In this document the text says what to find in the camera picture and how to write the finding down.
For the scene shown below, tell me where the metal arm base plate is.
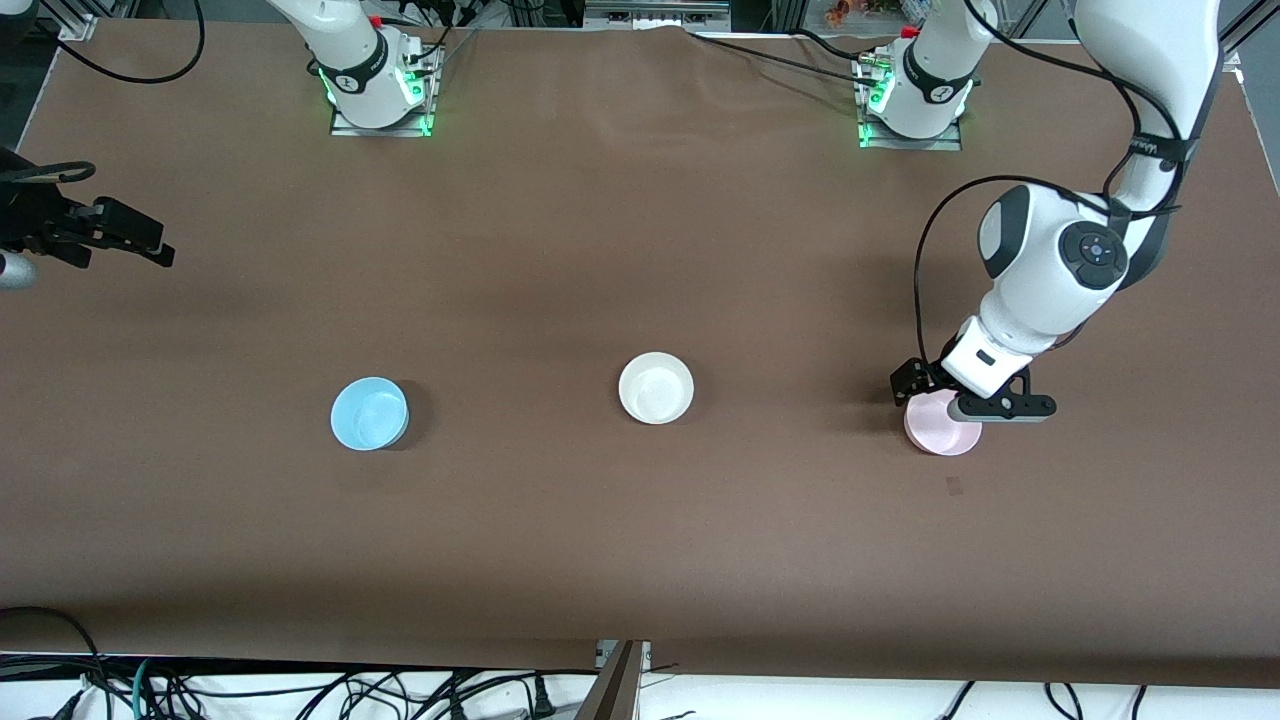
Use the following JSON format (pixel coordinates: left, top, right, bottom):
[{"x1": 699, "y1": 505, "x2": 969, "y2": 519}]
[
  {"x1": 330, "y1": 45, "x2": 438, "y2": 138},
  {"x1": 857, "y1": 55, "x2": 964, "y2": 151}
]

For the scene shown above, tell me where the white bowl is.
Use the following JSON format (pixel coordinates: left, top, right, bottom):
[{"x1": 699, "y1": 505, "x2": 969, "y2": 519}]
[{"x1": 618, "y1": 352, "x2": 695, "y2": 426}]

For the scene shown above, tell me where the aluminium frame post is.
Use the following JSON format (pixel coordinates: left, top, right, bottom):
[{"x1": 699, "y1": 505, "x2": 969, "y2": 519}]
[{"x1": 575, "y1": 640, "x2": 653, "y2": 720}]

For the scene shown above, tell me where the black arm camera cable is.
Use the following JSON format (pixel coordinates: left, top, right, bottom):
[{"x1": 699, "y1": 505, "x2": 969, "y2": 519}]
[
  {"x1": 0, "y1": 0, "x2": 207, "y2": 188},
  {"x1": 912, "y1": 0, "x2": 1191, "y2": 393}
]

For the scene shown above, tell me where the short black table cable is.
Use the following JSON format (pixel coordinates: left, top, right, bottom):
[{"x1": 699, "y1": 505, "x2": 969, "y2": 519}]
[{"x1": 795, "y1": 27, "x2": 886, "y2": 63}]

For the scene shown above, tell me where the brown table cover sheet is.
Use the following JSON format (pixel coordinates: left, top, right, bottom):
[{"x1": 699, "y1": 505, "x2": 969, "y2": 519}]
[{"x1": 0, "y1": 18, "x2": 1280, "y2": 691}]

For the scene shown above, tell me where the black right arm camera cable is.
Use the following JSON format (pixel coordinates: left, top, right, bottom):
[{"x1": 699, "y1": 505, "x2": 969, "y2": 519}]
[{"x1": 0, "y1": 0, "x2": 207, "y2": 188}]

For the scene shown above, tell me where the grey network device box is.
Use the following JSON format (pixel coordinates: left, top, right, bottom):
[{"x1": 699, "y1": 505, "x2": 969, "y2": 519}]
[{"x1": 585, "y1": 0, "x2": 731, "y2": 31}]

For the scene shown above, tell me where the long black table cable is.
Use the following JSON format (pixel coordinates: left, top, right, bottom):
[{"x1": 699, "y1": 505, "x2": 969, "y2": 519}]
[{"x1": 688, "y1": 30, "x2": 881, "y2": 89}]

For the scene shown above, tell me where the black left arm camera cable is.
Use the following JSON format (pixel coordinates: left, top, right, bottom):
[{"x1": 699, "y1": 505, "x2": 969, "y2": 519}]
[{"x1": 912, "y1": 0, "x2": 1191, "y2": 393}]

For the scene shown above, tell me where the blue bowl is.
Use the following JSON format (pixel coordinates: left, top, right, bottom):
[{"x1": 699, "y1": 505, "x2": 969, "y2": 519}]
[{"x1": 330, "y1": 376, "x2": 410, "y2": 452}]

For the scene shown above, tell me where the pink bowl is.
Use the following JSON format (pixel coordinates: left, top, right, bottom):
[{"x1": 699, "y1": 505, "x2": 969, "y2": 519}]
[{"x1": 904, "y1": 388, "x2": 983, "y2": 457}]

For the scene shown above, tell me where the long black floor cable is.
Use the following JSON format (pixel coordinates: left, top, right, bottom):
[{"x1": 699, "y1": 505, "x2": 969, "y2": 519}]
[{"x1": 150, "y1": 666, "x2": 601, "y2": 706}]

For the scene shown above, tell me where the orange object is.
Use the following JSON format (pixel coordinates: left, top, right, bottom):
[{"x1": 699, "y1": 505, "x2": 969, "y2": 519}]
[{"x1": 825, "y1": 0, "x2": 901, "y2": 26}]

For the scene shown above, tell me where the black looping floor cable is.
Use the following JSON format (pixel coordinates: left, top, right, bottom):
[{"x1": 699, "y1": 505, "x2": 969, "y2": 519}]
[{"x1": 0, "y1": 605, "x2": 111, "y2": 720}]

